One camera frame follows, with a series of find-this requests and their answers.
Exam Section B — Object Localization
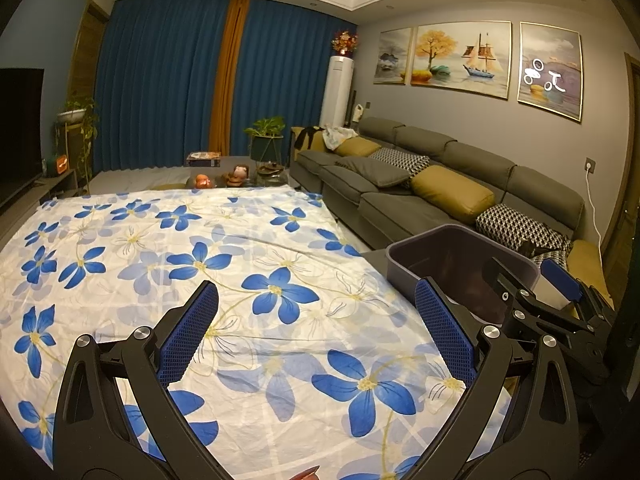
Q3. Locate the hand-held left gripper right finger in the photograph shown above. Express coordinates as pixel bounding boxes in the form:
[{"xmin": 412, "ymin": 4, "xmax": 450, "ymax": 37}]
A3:
[{"xmin": 415, "ymin": 277, "xmax": 573, "ymax": 480}]

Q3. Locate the black television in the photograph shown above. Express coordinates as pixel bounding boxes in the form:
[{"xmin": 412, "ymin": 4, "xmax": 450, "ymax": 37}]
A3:
[{"xmin": 0, "ymin": 67, "xmax": 46, "ymax": 211}]

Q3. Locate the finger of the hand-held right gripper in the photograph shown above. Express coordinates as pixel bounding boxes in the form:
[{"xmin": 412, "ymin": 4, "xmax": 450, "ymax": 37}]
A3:
[
  {"xmin": 482, "ymin": 256, "xmax": 540, "ymax": 324},
  {"xmin": 540, "ymin": 259, "xmax": 617, "ymax": 322}
]

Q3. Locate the orange curtain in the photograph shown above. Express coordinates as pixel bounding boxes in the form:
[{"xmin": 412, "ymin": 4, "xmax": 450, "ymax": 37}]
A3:
[{"xmin": 207, "ymin": 0, "xmax": 251, "ymax": 158}]

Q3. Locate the large yellow cushion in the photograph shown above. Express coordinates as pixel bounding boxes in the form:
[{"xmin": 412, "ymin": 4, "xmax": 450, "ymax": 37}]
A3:
[{"xmin": 565, "ymin": 240, "xmax": 616, "ymax": 306}]

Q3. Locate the red gold flower ornament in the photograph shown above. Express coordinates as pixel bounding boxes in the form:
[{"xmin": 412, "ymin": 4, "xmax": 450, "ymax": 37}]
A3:
[{"xmin": 331, "ymin": 30, "xmax": 361, "ymax": 58}]

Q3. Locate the black garment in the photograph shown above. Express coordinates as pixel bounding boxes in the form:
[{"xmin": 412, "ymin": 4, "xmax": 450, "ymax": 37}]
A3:
[{"xmin": 295, "ymin": 127, "xmax": 326, "ymax": 151}]

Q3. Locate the leafy potted plant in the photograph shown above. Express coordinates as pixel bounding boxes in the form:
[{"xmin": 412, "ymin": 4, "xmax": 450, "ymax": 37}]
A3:
[{"xmin": 243, "ymin": 116, "xmax": 286, "ymax": 138}]

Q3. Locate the grey pillow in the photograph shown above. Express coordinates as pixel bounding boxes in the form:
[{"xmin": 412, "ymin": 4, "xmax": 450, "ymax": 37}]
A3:
[{"xmin": 336, "ymin": 156, "xmax": 412, "ymax": 188}]

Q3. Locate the small yellow pillow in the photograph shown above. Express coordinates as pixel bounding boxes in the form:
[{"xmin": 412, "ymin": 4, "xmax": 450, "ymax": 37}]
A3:
[{"xmin": 334, "ymin": 137, "xmax": 383, "ymax": 159}]

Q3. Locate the low television cabinet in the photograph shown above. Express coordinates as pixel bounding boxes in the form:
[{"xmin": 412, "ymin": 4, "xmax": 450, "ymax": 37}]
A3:
[{"xmin": 0, "ymin": 169, "xmax": 80, "ymax": 221}]

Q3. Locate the white cable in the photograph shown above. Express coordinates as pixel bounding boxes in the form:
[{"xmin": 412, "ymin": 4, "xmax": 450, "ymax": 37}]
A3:
[{"xmin": 585, "ymin": 170, "xmax": 608, "ymax": 256}]

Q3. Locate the black white patterned pillow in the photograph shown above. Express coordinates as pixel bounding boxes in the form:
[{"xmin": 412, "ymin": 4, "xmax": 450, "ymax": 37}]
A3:
[
  {"xmin": 370, "ymin": 147, "xmax": 432, "ymax": 178},
  {"xmin": 475, "ymin": 204, "xmax": 573, "ymax": 256}
]

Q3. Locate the purple abstract painting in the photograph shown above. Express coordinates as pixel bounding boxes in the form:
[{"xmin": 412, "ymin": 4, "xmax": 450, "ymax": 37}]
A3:
[{"xmin": 516, "ymin": 21, "xmax": 585, "ymax": 122}]

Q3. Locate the grey sofa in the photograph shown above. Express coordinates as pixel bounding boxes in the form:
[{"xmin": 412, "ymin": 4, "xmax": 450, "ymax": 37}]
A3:
[{"xmin": 289, "ymin": 116, "xmax": 616, "ymax": 306}]

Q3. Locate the blue curtain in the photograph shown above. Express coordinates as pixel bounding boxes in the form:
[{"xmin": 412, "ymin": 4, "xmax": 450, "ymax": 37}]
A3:
[
  {"xmin": 231, "ymin": 2, "xmax": 360, "ymax": 161},
  {"xmin": 94, "ymin": 0, "xmax": 232, "ymax": 173}
]

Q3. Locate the white garment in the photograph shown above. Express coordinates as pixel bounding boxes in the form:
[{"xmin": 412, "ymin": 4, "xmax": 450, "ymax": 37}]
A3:
[{"xmin": 322, "ymin": 125, "xmax": 360, "ymax": 150}]

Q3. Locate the sailboat and tree painting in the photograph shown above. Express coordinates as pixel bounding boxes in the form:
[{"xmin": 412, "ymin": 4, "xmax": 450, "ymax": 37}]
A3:
[{"xmin": 410, "ymin": 21, "xmax": 513, "ymax": 100}]

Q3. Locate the tall plant stand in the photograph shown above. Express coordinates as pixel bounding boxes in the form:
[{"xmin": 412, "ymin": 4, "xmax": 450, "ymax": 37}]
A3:
[{"xmin": 54, "ymin": 120, "xmax": 83, "ymax": 176}]

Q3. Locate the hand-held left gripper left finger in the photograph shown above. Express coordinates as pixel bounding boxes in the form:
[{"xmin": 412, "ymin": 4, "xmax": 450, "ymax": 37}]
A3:
[{"xmin": 52, "ymin": 280, "xmax": 221, "ymax": 480}]

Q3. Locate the white standing air conditioner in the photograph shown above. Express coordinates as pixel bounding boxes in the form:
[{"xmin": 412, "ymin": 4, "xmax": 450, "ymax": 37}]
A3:
[{"xmin": 320, "ymin": 56, "xmax": 355, "ymax": 127}]

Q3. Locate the trailing potted plant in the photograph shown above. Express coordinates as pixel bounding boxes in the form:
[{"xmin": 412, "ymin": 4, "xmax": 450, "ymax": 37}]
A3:
[{"xmin": 55, "ymin": 96, "xmax": 100, "ymax": 186}]

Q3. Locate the dark wooden door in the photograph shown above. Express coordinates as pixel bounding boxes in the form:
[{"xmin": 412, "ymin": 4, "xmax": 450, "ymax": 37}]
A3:
[{"xmin": 612, "ymin": 52, "xmax": 640, "ymax": 261}]

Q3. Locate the dark coffee table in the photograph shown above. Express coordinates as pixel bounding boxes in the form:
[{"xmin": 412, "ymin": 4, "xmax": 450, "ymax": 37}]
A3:
[{"xmin": 182, "ymin": 155, "xmax": 301, "ymax": 192}]

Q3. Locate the small landscape painting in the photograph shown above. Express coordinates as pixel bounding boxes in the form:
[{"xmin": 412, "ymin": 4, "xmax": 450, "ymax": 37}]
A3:
[{"xmin": 372, "ymin": 27, "xmax": 413, "ymax": 86}]

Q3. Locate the grey plastic bin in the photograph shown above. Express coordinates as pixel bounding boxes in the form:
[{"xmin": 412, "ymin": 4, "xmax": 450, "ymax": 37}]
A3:
[{"xmin": 386, "ymin": 225, "xmax": 541, "ymax": 326}]

